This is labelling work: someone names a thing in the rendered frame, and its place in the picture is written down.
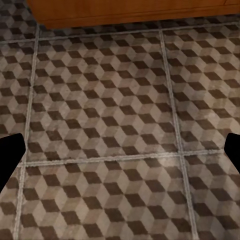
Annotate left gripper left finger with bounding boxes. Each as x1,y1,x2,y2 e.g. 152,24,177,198
0,133,26,193

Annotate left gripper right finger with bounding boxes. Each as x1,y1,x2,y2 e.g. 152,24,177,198
224,132,240,173

